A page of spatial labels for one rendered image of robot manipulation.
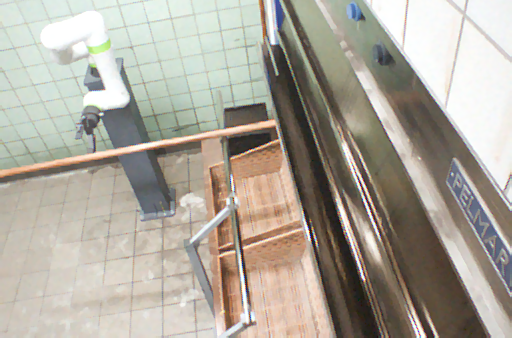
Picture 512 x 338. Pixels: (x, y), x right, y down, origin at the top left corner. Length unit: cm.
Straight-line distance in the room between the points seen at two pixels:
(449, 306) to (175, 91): 281
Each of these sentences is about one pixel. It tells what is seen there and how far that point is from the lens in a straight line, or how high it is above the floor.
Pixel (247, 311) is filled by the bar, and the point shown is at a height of 117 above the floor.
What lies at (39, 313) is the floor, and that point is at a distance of 325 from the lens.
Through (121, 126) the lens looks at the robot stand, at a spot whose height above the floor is 85.
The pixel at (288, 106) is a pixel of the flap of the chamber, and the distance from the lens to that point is 173.
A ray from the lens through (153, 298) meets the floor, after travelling 297.
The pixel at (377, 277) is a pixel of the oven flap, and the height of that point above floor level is 150.
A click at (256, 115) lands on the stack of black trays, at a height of 80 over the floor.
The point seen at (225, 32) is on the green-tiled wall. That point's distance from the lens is 310.
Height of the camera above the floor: 250
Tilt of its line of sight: 43 degrees down
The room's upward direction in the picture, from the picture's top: 7 degrees counter-clockwise
